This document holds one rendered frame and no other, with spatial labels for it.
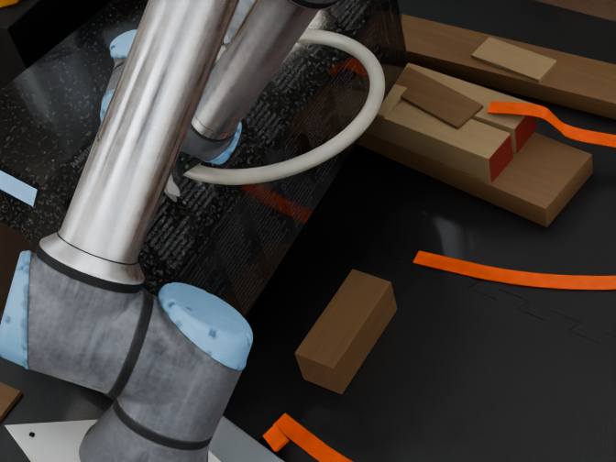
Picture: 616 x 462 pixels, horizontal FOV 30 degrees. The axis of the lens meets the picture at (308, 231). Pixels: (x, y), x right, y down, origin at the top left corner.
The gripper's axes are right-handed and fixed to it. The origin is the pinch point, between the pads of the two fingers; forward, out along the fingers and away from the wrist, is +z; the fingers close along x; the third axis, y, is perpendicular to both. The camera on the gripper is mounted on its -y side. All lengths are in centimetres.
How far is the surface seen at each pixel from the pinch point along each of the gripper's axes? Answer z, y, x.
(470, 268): 84, -4, 71
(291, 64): 15, -33, 50
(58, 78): 0, -58, 3
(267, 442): 83, 0, -3
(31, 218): 9.4, -30.4, -23.7
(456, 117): 62, -33, 97
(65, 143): 2.2, -37.0, -8.2
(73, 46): 0, -65, 11
